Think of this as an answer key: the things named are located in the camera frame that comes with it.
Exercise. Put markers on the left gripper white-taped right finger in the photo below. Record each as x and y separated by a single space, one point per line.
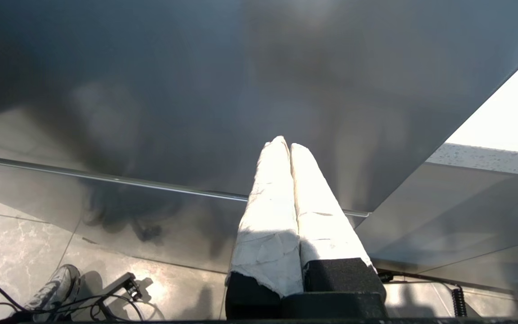
322 216

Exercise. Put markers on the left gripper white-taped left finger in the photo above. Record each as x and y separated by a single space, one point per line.
268 216

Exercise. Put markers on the grey base cabinet door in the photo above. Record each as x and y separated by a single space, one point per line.
457 216

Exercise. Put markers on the tall glossy grey cabinet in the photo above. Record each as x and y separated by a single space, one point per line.
196 90

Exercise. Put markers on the black floor plug adapter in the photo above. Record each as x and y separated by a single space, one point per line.
126 284

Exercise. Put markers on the grey sneaker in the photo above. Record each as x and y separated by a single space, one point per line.
56 288

